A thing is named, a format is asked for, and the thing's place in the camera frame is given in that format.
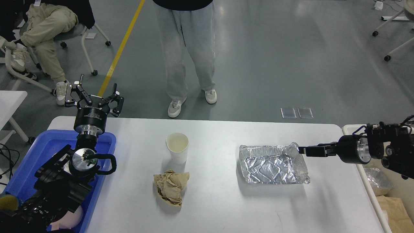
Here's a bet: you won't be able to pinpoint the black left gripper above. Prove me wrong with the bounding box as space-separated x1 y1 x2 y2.
64 74 125 136

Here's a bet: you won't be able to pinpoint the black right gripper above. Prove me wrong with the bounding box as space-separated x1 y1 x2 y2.
298 135 372 165

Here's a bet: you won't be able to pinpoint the pink ceramic mug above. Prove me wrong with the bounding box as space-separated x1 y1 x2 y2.
48 205 84 230

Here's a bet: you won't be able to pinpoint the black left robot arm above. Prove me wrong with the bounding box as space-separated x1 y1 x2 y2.
1 79 124 233

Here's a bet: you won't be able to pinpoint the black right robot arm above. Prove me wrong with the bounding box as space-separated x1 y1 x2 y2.
298 115 414 180

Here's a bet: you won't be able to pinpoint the aluminium foil container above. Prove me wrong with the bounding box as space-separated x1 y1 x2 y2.
239 142 311 185

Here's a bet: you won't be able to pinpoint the clear plastic floor plate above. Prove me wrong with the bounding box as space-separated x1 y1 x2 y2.
280 107 297 119

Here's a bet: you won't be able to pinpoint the crumpled clear plastic bag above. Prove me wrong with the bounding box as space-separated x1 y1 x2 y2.
364 168 395 196

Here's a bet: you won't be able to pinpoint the grey office chair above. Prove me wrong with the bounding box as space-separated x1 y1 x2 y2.
1 21 111 94

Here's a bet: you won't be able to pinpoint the white side table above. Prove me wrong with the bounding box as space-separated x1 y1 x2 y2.
0 90 30 144

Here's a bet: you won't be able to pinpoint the white paper cup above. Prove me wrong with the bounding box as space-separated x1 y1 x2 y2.
166 133 189 164

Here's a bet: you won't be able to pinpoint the seated person in khaki trousers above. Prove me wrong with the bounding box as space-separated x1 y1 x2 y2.
1 0 95 105

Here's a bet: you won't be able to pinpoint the blue plastic tray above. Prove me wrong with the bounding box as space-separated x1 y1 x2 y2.
4 129 105 233

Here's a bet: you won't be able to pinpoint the brown paper in bin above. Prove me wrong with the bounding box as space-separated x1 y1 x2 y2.
377 195 414 233

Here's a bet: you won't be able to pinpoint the crumpled brown paper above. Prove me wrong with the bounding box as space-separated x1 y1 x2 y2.
153 169 190 207

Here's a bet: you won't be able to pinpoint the standing person in light jeans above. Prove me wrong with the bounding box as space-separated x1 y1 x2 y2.
153 0 217 118

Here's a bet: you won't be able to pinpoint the dark teal mug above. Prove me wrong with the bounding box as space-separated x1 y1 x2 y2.
0 194 20 211

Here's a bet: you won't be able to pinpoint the white wheeled stand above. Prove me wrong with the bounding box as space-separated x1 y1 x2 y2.
371 0 414 61

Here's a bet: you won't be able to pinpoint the black cables on floor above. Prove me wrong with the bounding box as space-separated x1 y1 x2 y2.
0 144 20 186

